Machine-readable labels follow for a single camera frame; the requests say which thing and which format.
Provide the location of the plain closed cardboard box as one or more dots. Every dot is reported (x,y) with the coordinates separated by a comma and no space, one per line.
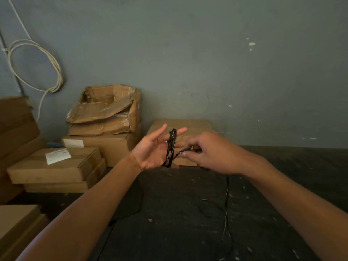
(190,126)

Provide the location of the flat cardboard box white label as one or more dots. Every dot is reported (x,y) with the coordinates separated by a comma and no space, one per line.
(54,167)

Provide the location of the flat plain cardboard box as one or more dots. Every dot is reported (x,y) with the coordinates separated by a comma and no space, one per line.
(81,184)
(13,221)
(30,241)

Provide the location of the stack of flat cardboard boxes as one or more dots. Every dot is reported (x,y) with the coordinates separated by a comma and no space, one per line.
(16,133)

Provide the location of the person's left thumb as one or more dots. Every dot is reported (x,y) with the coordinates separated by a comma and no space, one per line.
(158,131)

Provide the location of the person's right hand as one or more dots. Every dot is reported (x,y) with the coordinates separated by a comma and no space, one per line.
(217,154)

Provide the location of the person's right fingers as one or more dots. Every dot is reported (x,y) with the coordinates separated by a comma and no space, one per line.
(190,153)

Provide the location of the person's right forearm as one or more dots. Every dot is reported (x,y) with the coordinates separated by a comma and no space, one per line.
(296,206)

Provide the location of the torn open cardboard box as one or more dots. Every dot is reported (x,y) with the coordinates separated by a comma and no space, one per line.
(108,111)

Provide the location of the person's left forearm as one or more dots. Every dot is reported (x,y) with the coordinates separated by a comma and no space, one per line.
(89,212)

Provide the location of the large cardboard box white label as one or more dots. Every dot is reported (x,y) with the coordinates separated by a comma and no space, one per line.
(114,149)

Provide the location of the person's left hand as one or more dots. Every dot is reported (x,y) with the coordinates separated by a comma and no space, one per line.
(148,154)

